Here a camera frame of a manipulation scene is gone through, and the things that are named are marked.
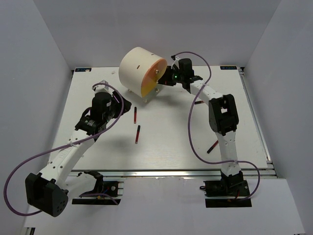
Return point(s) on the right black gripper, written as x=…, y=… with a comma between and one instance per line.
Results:
x=165, y=80

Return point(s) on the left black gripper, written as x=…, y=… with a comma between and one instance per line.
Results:
x=126, y=104

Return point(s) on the orange top drawer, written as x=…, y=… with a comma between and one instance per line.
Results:
x=156, y=70

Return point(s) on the yellow drawer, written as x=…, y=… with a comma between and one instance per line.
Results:
x=147, y=85

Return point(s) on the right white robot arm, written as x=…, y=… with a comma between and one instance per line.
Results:
x=222, y=114

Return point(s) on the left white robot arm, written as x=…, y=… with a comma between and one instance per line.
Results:
x=50, y=190

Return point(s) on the red lip gloss centre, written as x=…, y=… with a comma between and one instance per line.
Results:
x=135, y=114

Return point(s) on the red lip gloss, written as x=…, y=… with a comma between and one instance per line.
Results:
x=212, y=147
x=137, y=134
x=135, y=114

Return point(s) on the white cylindrical drawer organizer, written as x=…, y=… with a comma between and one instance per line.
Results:
x=133, y=68

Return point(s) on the red lip gloss lower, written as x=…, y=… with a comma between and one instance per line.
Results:
x=137, y=134

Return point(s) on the blue label left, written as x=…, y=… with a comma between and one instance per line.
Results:
x=82, y=70

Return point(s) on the blue label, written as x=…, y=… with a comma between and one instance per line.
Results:
x=228, y=67
x=82, y=70

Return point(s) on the blue label right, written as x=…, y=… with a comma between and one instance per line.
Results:
x=228, y=67

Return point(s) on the red lip gloss right front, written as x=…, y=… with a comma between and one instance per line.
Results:
x=212, y=147

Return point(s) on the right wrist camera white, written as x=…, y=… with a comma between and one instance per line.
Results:
x=175, y=64

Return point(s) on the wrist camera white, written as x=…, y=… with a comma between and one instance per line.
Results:
x=103, y=87
x=175, y=64

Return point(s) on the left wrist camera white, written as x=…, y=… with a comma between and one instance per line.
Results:
x=103, y=87

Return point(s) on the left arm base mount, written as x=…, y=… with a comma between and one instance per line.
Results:
x=103, y=192

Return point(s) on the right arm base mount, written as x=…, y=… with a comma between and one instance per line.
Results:
x=229, y=192

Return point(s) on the aluminium table frame rail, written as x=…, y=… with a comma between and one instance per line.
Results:
x=174, y=135

